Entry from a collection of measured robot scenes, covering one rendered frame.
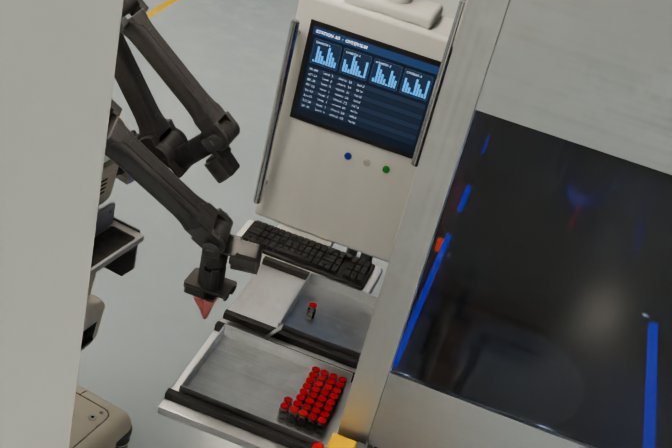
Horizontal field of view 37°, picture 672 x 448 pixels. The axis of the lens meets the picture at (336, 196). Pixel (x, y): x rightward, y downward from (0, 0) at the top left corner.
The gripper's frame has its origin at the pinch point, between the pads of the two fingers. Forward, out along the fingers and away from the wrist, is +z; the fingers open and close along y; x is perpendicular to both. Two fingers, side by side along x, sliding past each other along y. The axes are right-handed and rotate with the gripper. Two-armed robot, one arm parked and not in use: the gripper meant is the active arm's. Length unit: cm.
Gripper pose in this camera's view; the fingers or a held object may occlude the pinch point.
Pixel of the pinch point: (205, 314)
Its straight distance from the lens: 226.7
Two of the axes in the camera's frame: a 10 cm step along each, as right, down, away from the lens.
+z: -1.8, 8.5, 5.0
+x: 3.1, -4.3, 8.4
